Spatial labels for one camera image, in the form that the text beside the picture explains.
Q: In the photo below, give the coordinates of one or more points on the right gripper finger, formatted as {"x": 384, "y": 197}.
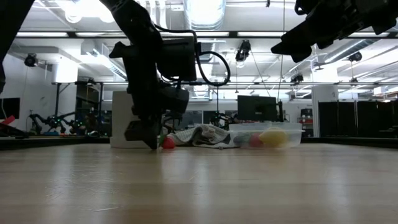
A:
{"x": 298, "y": 43}

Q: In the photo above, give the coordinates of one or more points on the black partition panels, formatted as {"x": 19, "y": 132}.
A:
{"x": 357, "y": 119}

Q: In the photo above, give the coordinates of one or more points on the black monitor screen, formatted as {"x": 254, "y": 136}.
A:
{"x": 256, "y": 107}

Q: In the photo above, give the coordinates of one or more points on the grey waffle dish cloth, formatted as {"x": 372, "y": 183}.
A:
{"x": 205, "y": 133}

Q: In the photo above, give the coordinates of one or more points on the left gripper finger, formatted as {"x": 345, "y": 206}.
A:
{"x": 153, "y": 133}

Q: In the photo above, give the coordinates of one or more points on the silver ceiling duct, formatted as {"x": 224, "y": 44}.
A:
{"x": 203, "y": 15}

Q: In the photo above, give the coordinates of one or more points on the black overhead camera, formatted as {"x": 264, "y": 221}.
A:
{"x": 243, "y": 51}

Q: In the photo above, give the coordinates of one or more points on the background black robot arm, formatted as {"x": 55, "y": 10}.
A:
{"x": 49, "y": 121}

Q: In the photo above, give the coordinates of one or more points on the black background workstation frame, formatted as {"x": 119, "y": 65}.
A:
{"x": 205, "y": 83}
{"x": 57, "y": 109}

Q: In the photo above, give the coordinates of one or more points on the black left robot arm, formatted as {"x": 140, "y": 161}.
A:
{"x": 136, "y": 28}

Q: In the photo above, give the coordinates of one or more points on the red object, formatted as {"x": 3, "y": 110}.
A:
{"x": 6, "y": 120}

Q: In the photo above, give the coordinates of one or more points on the black ceiling camera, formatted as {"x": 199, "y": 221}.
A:
{"x": 30, "y": 60}
{"x": 355, "y": 56}

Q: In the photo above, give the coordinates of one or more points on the yellow plastic lemon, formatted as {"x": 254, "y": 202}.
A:
{"x": 273, "y": 137}

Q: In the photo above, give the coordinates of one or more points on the red parts shelf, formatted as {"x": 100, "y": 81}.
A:
{"x": 306, "y": 119}

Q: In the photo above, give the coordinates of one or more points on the black wall screen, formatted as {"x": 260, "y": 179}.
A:
{"x": 9, "y": 108}

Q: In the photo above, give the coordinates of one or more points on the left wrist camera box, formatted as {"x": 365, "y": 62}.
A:
{"x": 178, "y": 59}

